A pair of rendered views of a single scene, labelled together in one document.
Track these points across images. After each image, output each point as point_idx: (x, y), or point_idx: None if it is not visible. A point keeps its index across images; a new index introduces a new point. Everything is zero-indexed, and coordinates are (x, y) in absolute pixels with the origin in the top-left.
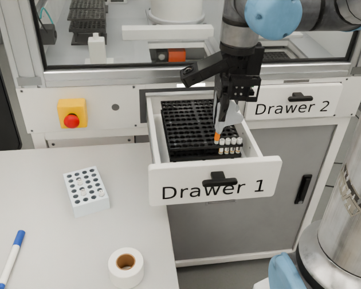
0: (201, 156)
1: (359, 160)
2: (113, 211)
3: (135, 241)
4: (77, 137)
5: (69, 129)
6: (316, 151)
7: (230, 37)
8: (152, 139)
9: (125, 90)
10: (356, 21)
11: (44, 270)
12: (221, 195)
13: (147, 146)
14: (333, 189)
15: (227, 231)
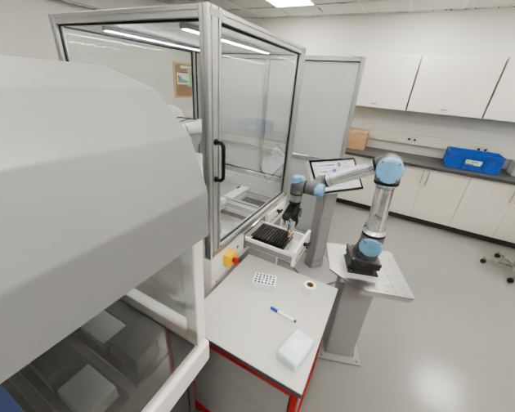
0: (287, 244)
1: (379, 212)
2: (279, 281)
3: (297, 282)
4: (225, 270)
5: (224, 268)
6: None
7: (298, 199)
8: (272, 247)
9: (240, 237)
10: (331, 185)
11: (293, 308)
12: (302, 251)
13: (249, 257)
14: (371, 220)
15: None
